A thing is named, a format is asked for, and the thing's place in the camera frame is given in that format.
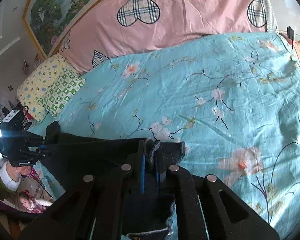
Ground black pants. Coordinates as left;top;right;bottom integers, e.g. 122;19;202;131
42;122;186;239

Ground person's left hand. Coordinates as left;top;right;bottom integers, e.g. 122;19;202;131
6;161;32;182

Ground yellow patterned pillow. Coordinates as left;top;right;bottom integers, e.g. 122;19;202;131
17;53;79;122

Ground small child in pink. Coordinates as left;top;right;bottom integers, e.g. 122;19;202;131
18;191;53;214

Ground green white checkered pillow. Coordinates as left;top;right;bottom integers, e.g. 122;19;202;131
38;68;85;117

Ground turquoise floral bed sheet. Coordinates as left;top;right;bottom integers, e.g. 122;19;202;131
30;33;300;239

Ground framed landscape painting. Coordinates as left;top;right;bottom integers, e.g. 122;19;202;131
22;0;104;59

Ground pink quilt with plaid hearts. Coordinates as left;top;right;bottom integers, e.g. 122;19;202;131
59;0;279;74

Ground black charger on bed edge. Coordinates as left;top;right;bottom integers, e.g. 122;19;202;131
287;26;294;41

